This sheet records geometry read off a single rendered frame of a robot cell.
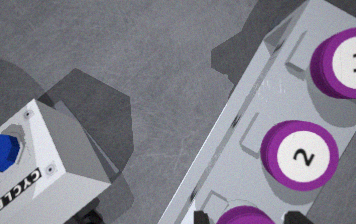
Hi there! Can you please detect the white control panel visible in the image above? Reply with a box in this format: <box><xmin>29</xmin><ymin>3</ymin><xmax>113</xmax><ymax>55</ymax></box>
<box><xmin>0</xmin><ymin>99</ymin><xmax>122</xmax><ymax>224</ymax></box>

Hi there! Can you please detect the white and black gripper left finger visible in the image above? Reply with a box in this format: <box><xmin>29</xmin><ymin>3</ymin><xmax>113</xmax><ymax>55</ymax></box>
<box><xmin>194</xmin><ymin>211</ymin><xmax>210</xmax><ymax>224</ymax></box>

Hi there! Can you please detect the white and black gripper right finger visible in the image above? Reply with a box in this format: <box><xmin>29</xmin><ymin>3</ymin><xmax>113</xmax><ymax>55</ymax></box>
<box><xmin>284</xmin><ymin>211</ymin><xmax>314</xmax><ymax>224</ymax></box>

